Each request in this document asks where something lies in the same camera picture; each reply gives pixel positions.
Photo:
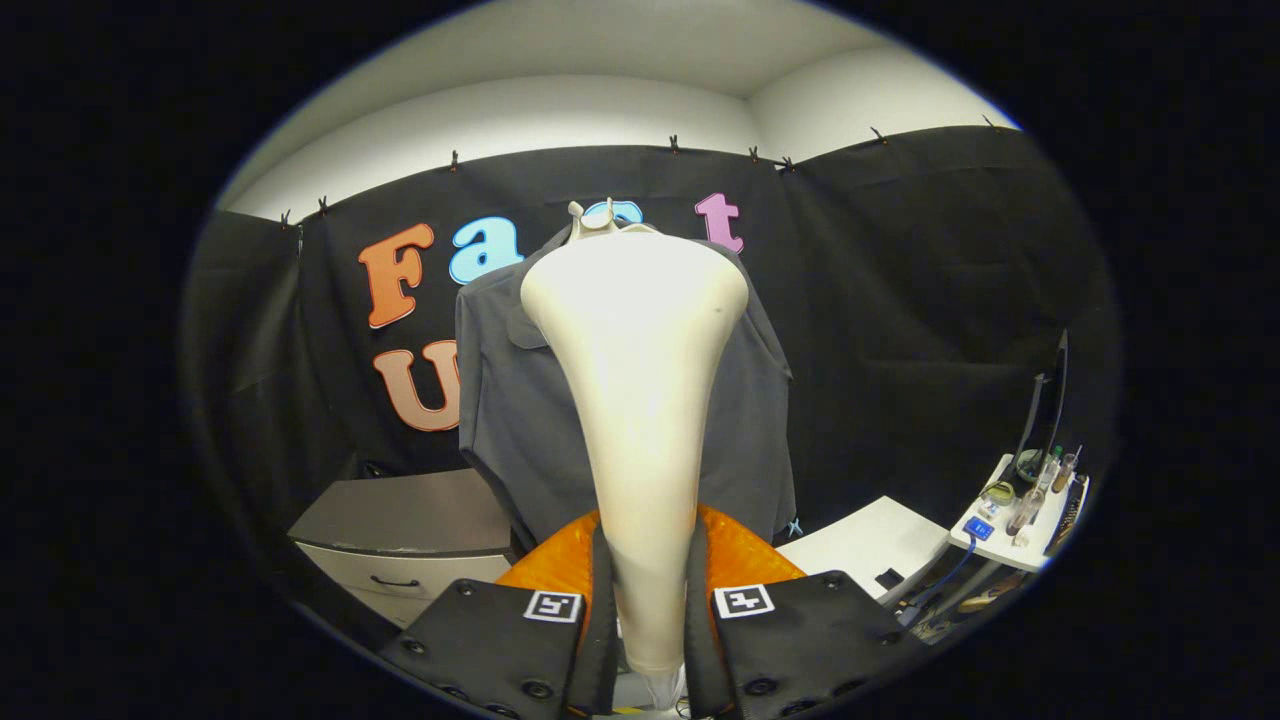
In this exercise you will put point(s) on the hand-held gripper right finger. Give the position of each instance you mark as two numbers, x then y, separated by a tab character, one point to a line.
697	630

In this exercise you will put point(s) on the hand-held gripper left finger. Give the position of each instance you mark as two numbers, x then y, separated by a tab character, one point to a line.
605	620

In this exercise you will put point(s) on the grey button-up shirt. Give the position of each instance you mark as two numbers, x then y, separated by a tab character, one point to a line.
520	420

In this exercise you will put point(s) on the white garment steamer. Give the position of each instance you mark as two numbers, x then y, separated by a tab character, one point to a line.
640	350

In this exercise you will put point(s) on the white-topped drawer cabinet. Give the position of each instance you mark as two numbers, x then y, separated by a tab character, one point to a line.
860	545

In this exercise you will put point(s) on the grey drawer cabinet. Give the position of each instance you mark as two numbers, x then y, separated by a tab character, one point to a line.
400	515

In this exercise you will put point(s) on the small blue device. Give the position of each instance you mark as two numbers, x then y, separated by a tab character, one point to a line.
978	529

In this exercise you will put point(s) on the white side desk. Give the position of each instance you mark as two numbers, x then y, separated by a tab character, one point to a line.
1000	553

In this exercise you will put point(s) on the white mannequin torso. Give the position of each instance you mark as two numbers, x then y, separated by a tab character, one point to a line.
585	228

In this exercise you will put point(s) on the row of black clips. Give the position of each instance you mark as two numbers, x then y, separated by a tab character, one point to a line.
454	160

